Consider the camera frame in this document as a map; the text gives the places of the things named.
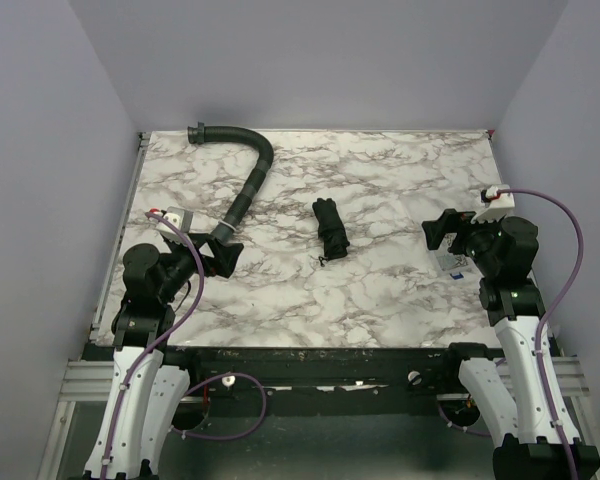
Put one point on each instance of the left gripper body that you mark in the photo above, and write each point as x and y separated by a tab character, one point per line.
206	255

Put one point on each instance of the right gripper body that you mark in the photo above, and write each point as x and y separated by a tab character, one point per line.
453	232

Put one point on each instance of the black folding umbrella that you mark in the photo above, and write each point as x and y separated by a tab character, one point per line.
331	230

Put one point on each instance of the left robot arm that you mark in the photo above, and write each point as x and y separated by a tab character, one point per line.
145	389

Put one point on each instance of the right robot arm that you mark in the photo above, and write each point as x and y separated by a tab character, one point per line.
533	434

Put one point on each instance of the clear plastic screw box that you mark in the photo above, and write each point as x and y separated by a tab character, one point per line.
450	265

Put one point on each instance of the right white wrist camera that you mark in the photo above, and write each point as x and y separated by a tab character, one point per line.
496	203

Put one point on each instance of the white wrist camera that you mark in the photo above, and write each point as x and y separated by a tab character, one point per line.
496	203
179	218

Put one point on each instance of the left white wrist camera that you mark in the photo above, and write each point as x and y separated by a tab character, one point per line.
179	218

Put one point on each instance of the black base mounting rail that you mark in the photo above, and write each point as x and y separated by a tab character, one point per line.
329	381

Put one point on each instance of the aluminium table frame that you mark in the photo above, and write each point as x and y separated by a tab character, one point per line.
258	189

